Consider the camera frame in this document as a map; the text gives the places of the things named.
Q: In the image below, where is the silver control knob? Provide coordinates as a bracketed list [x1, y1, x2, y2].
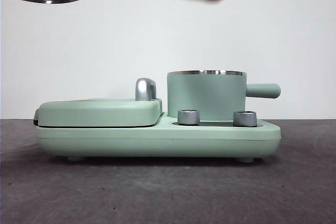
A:
[177, 109, 201, 125]
[233, 110, 257, 127]

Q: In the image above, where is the mint green breakfast maker base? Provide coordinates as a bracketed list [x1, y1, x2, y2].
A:
[35, 112, 281, 162]

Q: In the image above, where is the mint green griddle cover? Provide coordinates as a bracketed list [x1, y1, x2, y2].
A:
[33, 98, 163, 127]

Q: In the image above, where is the chrome cover handle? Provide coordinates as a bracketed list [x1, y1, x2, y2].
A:
[135, 78, 158, 102]

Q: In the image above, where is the mint green pot with handle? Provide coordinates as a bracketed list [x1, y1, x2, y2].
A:
[166, 69, 281, 120]

